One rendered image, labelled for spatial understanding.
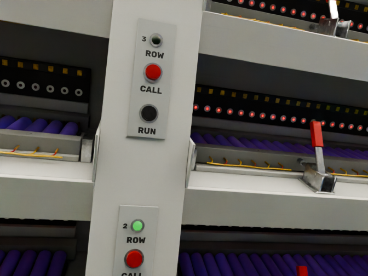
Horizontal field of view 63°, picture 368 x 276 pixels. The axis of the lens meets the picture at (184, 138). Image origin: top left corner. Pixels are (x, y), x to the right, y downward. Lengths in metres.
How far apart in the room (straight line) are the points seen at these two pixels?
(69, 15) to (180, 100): 0.14
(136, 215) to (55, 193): 0.08
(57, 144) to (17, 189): 0.07
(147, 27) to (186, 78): 0.07
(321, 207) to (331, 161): 0.10
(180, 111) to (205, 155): 0.10
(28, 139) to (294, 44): 0.32
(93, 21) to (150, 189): 0.18
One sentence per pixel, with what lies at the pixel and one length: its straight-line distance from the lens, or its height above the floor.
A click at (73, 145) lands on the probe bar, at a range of 0.36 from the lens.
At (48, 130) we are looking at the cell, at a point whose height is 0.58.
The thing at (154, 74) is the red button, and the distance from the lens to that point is 0.31.
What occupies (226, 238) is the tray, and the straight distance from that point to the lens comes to 0.55.
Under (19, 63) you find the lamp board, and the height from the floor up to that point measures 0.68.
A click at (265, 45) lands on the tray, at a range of 0.38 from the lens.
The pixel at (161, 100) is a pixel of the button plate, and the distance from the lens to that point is 0.32.
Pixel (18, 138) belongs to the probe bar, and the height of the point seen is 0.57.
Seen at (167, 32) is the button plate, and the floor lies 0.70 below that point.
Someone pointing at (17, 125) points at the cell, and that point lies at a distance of 0.43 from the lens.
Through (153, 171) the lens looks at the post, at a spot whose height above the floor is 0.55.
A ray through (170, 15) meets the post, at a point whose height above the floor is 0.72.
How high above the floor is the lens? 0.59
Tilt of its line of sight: 1 degrees up
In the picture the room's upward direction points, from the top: 6 degrees clockwise
